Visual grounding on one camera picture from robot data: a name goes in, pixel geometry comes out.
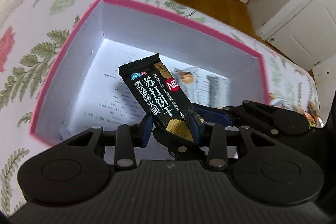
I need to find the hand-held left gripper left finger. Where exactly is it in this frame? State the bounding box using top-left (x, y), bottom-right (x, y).
top-left (67, 114), bottom-right (153, 171)

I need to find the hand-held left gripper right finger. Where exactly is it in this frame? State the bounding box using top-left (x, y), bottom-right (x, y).
top-left (191, 112), bottom-right (264, 171)

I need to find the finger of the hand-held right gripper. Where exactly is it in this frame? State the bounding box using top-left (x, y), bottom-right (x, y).
top-left (195, 100), bottom-right (279, 134)
top-left (154, 128), bottom-right (206, 161)

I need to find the black cracker packet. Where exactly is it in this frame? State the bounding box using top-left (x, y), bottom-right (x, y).
top-left (118, 53), bottom-right (204, 142)

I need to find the pink cardboard box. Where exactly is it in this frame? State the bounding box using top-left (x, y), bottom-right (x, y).
top-left (28, 0), bottom-right (271, 147)

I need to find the orange snack packet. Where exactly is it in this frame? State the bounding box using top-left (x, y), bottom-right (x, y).
top-left (269, 93), bottom-right (322, 127)

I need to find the silver cookie picture packet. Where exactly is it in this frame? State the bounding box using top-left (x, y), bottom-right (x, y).
top-left (172, 67), bottom-right (231, 110)

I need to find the printed paper sheet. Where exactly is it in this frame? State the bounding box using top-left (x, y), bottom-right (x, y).
top-left (61, 39), bottom-right (231, 159)

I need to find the white cabinet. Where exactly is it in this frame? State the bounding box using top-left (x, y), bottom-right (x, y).
top-left (247, 0), bottom-right (336, 85)

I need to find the floral bed sheet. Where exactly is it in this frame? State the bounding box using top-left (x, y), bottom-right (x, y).
top-left (0, 0), bottom-right (322, 216)

